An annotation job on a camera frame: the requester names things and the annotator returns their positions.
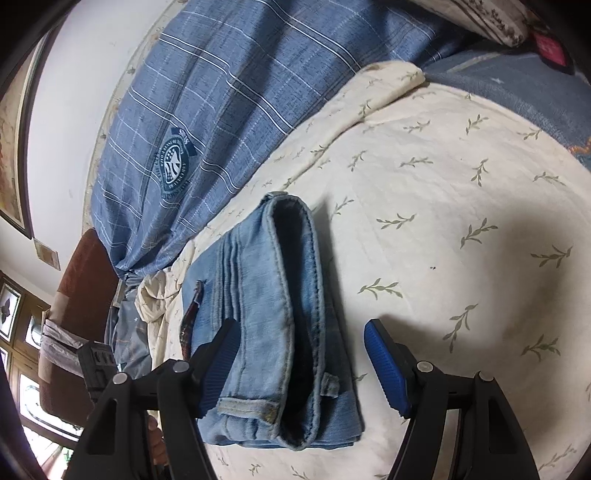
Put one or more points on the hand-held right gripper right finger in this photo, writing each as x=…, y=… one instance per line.
x=385, y=364

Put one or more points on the wooden glass-pane door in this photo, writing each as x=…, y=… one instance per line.
x=27, y=332

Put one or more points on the pink and black cloth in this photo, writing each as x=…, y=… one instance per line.
x=551, y=48

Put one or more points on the light blue denim pants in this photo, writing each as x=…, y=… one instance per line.
x=258, y=295

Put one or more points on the cream leaf-print bed sheet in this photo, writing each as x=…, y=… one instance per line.
x=461, y=207

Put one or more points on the dark framed wall picture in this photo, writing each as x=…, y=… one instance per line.
x=25, y=138

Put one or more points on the small beige wall picture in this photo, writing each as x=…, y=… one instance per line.
x=46, y=254

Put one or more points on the grey cloth on headboard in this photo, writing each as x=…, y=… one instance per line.
x=57, y=346

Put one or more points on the brown headboard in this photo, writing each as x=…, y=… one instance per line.
x=87, y=258

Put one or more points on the person's left hand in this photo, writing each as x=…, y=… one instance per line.
x=158, y=443

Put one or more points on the brown floral pillow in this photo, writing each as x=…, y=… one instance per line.
x=494, y=18

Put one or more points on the grey patterned blanket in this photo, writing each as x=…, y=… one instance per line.
x=508, y=87

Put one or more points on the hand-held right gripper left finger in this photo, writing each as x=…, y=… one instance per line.
x=222, y=364

